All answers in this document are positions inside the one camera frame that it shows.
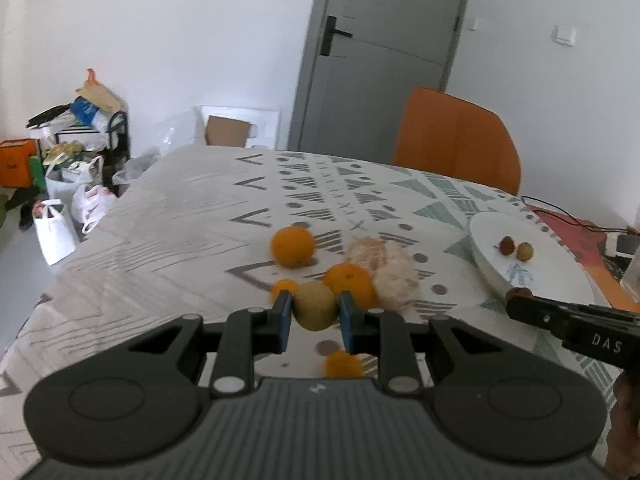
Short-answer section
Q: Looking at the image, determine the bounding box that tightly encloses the black cable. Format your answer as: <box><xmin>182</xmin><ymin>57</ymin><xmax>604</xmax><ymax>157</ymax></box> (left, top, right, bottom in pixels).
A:
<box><xmin>521</xmin><ymin>195</ymin><xmax>640</xmax><ymax>235</ymax></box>

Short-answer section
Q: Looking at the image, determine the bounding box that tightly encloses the patterned white tablecloth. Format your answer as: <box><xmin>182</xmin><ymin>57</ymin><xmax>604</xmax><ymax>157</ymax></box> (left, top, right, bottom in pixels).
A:
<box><xmin>0</xmin><ymin>144</ymin><xmax>640</xmax><ymax>480</ymax></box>

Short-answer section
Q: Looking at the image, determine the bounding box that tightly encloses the brown paper bag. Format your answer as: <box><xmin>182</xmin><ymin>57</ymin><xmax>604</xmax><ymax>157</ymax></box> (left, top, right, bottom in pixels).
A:
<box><xmin>75</xmin><ymin>67</ymin><xmax>124</xmax><ymax>114</ymax></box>

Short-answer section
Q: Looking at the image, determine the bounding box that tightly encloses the plain white plastic bag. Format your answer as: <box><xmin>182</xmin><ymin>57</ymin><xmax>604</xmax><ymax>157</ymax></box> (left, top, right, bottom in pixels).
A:
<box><xmin>32</xmin><ymin>199</ymin><xmax>79</xmax><ymax>266</ymax></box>

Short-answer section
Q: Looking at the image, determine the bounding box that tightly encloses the grey door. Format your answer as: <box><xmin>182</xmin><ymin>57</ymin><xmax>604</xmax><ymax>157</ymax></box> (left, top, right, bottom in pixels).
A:
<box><xmin>289</xmin><ymin>0</ymin><xmax>474</xmax><ymax>154</ymax></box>

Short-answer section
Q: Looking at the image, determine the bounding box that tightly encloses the small orange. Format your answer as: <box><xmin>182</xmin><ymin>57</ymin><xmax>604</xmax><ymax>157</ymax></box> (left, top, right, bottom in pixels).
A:
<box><xmin>270</xmin><ymin>279</ymin><xmax>300</xmax><ymax>301</ymax></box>
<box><xmin>324</xmin><ymin>351</ymin><xmax>368</xmax><ymax>380</ymax></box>

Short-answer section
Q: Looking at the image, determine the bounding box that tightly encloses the white plate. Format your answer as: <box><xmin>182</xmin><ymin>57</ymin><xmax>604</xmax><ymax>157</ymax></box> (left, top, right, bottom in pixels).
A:
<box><xmin>467</xmin><ymin>210</ymin><xmax>608</xmax><ymax>307</ymax></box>

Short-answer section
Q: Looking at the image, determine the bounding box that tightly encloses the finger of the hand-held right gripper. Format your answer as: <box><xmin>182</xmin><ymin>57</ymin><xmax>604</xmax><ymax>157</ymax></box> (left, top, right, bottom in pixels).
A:
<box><xmin>505</xmin><ymin>293</ymin><xmax>573</xmax><ymax>337</ymax></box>

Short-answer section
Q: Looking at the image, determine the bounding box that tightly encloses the orange chair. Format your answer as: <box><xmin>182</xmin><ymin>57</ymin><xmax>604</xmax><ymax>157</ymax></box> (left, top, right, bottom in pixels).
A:
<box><xmin>392</xmin><ymin>87</ymin><xmax>522</xmax><ymax>196</ymax></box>

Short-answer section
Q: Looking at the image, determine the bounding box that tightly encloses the peeled pomelo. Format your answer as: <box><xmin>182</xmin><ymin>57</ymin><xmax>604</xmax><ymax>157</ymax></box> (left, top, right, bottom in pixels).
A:
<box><xmin>345</xmin><ymin>236</ymin><xmax>420</xmax><ymax>313</ymax></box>

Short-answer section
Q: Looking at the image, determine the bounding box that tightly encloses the white foam packaging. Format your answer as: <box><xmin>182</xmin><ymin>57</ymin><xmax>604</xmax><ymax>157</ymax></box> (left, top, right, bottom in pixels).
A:
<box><xmin>192</xmin><ymin>105</ymin><xmax>282</xmax><ymax>151</ymax></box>

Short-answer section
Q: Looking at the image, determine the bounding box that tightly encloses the brown cardboard piece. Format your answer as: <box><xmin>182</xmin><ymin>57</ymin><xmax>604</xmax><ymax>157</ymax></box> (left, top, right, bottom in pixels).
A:
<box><xmin>205</xmin><ymin>115</ymin><xmax>251</xmax><ymax>149</ymax></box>

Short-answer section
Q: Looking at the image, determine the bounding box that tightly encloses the green kiwi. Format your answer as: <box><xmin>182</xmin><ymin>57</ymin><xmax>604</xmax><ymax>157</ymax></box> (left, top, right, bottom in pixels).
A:
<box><xmin>292</xmin><ymin>281</ymin><xmax>339</xmax><ymax>332</ymax></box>

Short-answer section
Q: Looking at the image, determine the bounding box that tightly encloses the clear drinking glass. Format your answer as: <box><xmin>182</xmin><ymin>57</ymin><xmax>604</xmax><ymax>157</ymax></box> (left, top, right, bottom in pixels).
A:
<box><xmin>621</xmin><ymin>249</ymin><xmax>640</xmax><ymax>292</ymax></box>

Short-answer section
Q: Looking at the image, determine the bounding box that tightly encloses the white bag with groceries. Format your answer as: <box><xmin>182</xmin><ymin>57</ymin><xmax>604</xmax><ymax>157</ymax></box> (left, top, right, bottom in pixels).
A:
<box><xmin>44</xmin><ymin>154</ymin><xmax>104</xmax><ymax>207</ymax></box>

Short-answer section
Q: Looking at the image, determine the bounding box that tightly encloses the black door handle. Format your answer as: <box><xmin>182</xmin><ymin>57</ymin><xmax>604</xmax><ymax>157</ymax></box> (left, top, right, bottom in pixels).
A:
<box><xmin>321</xmin><ymin>16</ymin><xmax>353</xmax><ymax>57</ymax></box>

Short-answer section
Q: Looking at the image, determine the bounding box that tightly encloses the large orange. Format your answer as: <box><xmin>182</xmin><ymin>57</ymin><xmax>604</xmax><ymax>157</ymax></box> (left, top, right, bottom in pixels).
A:
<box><xmin>270</xmin><ymin>226</ymin><xmax>317</xmax><ymax>268</ymax></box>
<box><xmin>322</xmin><ymin>263</ymin><xmax>377</xmax><ymax>310</ymax></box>

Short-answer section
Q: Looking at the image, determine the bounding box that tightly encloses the red orange mat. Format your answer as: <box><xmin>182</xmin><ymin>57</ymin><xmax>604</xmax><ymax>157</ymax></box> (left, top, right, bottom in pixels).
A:
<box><xmin>525</xmin><ymin>207</ymin><xmax>640</xmax><ymax>312</ymax></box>

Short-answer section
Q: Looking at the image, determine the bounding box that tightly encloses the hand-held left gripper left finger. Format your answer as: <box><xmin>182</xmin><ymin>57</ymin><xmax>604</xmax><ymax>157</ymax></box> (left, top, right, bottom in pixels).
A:
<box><xmin>127</xmin><ymin>290</ymin><xmax>293</xmax><ymax>397</ymax></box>

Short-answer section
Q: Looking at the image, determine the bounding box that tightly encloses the white bag red print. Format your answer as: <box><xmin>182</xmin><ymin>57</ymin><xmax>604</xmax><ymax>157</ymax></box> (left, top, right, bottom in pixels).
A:
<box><xmin>70</xmin><ymin>184</ymin><xmax>119</xmax><ymax>235</ymax></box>

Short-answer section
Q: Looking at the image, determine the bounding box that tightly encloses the person's right hand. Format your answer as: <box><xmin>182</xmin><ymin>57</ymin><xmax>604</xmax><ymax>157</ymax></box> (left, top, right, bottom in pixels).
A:
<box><xmin>606</xmin><ymin>371</ymin><xmax>640</xmax><ymax>480</ymax></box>

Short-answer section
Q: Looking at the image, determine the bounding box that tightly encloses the blue white package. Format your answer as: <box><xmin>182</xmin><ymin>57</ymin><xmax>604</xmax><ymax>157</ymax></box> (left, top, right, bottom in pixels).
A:
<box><xmin>70</xmin><ymin>95</ymin><xmax>102</xmax><ymax>126</ymax></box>

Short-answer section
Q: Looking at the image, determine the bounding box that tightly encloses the clear plastic bag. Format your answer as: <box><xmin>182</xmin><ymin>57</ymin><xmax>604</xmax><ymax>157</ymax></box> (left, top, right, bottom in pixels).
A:
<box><xmin>112</xmin><ymin>109</ymin><xmax>202</xmax><ymax>187</ymax></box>

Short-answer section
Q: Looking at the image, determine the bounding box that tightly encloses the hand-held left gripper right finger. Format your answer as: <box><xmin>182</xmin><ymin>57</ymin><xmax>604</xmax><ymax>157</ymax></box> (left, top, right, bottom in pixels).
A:
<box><xmin>340</xmin><ymin>290</ymin><xmax>502</xmax><ymax>397</ymax></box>

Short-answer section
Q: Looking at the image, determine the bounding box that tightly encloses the orange box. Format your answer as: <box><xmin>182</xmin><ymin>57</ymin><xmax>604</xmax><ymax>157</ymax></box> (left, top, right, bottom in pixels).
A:
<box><xmin>0</xmin><ymin>139</ymin><xmax>39</xmax><ymax>189</ymax></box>

